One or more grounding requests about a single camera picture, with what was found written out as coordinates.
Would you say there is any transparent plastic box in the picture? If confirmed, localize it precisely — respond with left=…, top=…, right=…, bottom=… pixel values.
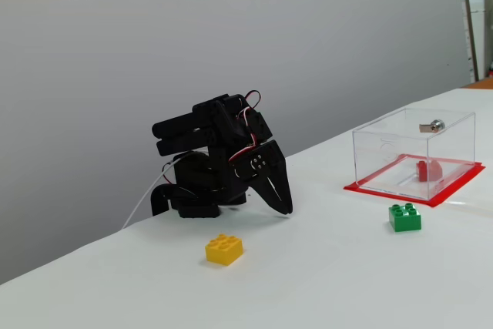
left=352, top=107, right=477, bottom=201

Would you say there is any green lego brick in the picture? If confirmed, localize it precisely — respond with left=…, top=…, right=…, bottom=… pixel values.
left=387, top=202, right=423, bottom=233

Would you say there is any red tape frame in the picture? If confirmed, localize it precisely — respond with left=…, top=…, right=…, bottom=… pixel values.
left=343, top=153, right=486, bottom=209

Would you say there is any red white black servo wire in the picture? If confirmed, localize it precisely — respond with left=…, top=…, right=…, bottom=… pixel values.
left=227, top=107, right=258, bottom=164
left=244, top=90, right=264, bottom=109

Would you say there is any red lego brick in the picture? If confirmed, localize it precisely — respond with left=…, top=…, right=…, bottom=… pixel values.
left=415, top=158, right=444, bottom=183

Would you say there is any metal box lock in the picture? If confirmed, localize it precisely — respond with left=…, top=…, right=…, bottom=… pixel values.
left=418, top=119, right=446, bottom=134

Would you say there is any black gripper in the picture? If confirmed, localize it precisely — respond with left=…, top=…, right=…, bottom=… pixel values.
left=232, top=139, right=294, bottom=216

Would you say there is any yellow lego brick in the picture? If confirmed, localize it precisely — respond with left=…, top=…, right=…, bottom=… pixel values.
left=205, top=233, right=244, bottom=267

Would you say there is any wooden table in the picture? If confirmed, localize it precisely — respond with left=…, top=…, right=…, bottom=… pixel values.
left=461, top=77, right=493, bottom=90

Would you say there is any white refrigerator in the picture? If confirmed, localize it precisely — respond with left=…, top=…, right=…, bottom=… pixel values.
left=466, top=0, right=486, bottom=80

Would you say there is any grey metal shelf post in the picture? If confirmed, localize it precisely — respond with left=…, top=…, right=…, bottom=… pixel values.
left=460, top=0, right=481, bottom=83

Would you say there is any white cable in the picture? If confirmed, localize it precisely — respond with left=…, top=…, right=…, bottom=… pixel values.
left=122, top=153, right=193, bottom=230

